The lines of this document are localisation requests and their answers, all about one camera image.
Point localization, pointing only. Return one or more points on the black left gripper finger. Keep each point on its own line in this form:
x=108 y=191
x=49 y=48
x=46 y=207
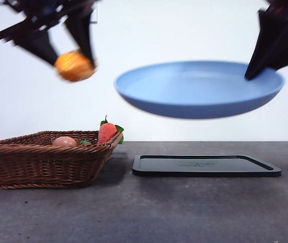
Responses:
x=41 y=48
x=83 y=38

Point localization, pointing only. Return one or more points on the yellow-orange corn cob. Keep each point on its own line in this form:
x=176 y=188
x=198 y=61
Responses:
x=73 y=68

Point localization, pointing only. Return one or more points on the blue round plate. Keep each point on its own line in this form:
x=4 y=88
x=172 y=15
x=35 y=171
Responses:
x=184 y=101

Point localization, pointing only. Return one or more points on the brown wicker basket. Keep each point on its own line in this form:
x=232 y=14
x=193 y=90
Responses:
x=45 y=164

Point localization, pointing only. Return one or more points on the pinkish brown egg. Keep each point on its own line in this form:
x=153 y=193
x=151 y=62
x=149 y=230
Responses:
x=64 y=141

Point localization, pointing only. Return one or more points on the orange carrot with green leaves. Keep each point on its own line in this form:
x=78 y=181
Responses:
x=106 y=132

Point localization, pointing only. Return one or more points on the green cucumber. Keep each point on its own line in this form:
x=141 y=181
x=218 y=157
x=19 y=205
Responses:
x=84 y=142

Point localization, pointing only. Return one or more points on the black rectangular tray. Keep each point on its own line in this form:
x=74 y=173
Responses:
x=210 y=173

